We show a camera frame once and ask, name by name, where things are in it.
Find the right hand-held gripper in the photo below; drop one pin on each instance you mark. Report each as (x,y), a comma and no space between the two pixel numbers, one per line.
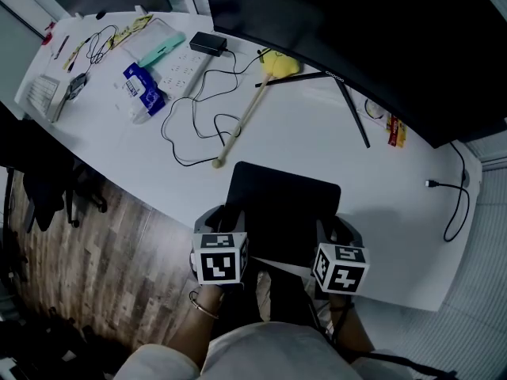
(340,269)

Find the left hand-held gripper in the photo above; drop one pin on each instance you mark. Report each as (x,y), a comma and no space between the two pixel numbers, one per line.
(218,259)

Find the black mouse pad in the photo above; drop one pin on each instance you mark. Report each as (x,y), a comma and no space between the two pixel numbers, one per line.
(281,204)

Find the person's left forearm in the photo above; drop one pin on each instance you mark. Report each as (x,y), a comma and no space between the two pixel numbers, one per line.
(194,331)

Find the person's right forearm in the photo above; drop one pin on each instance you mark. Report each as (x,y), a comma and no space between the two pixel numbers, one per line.
(352,331)

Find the red and yellow packet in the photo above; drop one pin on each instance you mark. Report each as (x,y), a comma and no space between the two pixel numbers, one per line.
(397,131)

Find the small round white object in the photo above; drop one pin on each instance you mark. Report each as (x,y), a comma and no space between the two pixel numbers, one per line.
(374,109)

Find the person's white shirt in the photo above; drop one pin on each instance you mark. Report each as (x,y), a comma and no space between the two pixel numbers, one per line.
(269,354)

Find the blue tissue packet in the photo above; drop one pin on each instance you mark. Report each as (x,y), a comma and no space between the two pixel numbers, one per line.
(144,91)

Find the white power strip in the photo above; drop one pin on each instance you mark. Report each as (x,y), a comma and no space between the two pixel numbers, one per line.
(184,73)

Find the yellow plush on wooden stick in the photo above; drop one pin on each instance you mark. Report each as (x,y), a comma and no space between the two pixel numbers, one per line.
(279,65)

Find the black power adapter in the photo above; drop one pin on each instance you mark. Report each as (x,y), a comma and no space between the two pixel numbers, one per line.
(208,44)

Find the black office chair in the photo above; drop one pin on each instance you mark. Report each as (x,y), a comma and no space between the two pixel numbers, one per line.
(39,172)

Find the clear case with mint edge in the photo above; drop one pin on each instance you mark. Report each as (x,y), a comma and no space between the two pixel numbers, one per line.
(154,42)

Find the white flat box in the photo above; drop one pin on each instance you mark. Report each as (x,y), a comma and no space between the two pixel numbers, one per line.
(59,107)

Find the black computer monitor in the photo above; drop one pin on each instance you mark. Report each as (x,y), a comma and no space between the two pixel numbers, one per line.
(356,22)

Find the yellow flat packet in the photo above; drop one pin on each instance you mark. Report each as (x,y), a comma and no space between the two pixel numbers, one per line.
(132,28)

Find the yellow narrow strip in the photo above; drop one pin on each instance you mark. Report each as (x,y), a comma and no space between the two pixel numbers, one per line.
(74,54)

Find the dark red flat stick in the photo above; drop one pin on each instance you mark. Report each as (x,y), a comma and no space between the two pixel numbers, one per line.
(61,47)

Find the small black round object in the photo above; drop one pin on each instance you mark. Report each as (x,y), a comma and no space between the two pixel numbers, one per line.
(100,14)

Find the red spray bottle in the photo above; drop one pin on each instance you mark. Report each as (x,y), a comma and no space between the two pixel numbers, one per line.
(48,37)

